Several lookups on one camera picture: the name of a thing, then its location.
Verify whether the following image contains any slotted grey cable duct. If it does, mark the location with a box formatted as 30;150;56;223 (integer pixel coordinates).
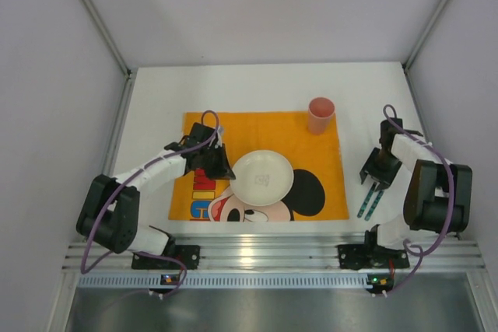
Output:
78;271;393;290

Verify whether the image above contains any teal handled spoon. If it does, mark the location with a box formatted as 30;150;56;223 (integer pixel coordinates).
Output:
356;182;377;218

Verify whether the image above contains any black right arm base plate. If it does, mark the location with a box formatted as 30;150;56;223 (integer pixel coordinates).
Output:
337;244;410;271

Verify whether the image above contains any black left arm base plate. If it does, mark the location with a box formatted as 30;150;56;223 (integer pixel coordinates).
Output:
132;245;200;270

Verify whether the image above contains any teal handled fork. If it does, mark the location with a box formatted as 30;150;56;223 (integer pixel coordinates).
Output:
364;183;384;221

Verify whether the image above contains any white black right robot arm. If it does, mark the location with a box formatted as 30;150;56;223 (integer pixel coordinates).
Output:
359;117;472;257

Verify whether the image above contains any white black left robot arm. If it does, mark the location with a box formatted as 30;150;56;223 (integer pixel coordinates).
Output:
76;122;236;255

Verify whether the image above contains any cream round plate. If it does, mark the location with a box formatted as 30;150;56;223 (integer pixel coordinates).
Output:
230;150;294;207

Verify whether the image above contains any pink plastic cup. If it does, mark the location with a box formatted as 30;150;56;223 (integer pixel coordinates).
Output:
307;97;335;135

